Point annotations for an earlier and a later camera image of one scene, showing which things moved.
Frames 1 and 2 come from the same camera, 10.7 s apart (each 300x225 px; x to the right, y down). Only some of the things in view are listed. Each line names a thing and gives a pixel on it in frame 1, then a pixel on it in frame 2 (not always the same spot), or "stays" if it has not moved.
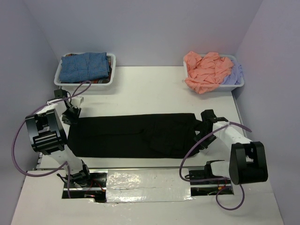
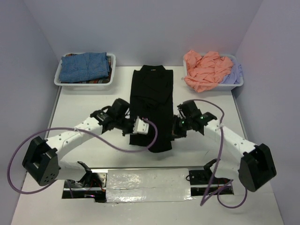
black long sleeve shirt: x=161 y=136 → x=151 y=88
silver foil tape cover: x=146 y=185 stays
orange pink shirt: x=206 y=73 stays
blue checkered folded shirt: x=80 y=67 stays
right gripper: x=206 y=144 → x=176 y=132
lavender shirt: x=236 y=77 stays
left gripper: x=75 y=119 → x=130 y=131
